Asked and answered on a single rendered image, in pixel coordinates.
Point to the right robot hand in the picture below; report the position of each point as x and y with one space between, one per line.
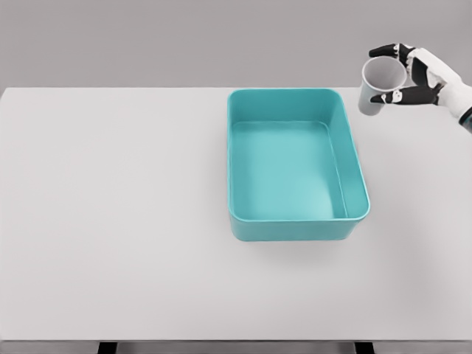
439 75

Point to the white paper cup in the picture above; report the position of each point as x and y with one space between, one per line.
380 81

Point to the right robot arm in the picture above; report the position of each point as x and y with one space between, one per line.
465 110

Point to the teal rectangular basket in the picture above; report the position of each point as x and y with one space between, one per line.
291 166

